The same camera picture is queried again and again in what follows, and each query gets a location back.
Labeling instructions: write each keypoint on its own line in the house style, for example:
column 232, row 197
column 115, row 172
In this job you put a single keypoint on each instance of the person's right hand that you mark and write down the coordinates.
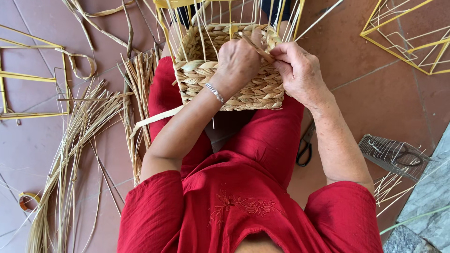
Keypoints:
column 302, row 75

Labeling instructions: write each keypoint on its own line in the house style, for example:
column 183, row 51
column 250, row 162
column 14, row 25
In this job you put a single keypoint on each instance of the person's left hand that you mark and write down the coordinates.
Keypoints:
column 237, row 61

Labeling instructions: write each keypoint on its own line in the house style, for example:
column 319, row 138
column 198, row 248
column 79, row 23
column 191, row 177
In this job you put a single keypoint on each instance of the twisted straw weaving strand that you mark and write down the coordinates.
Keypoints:
column 261, row 51

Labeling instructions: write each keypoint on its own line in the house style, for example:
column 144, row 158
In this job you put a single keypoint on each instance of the bundle of dried brown grass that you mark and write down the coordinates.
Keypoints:
column 139, row 80

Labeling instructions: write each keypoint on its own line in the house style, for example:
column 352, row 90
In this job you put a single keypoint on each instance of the flat pale straw strip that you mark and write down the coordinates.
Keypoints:
column 154, row 120

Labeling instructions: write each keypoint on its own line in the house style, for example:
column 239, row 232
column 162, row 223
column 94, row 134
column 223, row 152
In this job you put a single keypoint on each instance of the long curved straw strips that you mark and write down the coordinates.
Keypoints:
column 102, row 31

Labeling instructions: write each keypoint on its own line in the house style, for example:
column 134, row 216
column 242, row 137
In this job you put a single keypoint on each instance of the looped straw strip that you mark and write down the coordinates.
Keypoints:
column 92, row 65

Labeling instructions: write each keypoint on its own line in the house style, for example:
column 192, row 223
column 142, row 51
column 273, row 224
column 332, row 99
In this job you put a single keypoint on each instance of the red embroidered shirt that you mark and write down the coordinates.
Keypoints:
column 242, row 214

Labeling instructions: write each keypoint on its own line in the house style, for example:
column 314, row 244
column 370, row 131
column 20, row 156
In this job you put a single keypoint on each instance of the grey stone step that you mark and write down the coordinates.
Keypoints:
column 427, row 203

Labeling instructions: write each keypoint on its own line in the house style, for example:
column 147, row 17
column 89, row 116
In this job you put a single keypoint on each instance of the bundle of long pale straw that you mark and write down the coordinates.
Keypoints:
column 73, row 140

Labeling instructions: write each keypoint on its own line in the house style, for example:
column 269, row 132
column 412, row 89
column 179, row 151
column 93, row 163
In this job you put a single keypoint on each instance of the thin green rod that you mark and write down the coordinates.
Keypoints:
column 415, row 218

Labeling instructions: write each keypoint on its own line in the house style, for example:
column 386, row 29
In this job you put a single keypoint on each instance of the roll of brown tape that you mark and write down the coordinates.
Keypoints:
column 21, row 203

